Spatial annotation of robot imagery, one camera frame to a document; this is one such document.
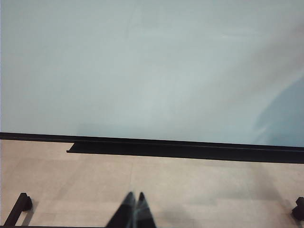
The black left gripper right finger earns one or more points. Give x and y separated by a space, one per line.
145 216

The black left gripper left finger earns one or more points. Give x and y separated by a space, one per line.
124 213

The black whiteboard pen tray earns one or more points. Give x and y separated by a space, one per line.
166 150

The large white whiteboard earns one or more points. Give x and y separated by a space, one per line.
142 71

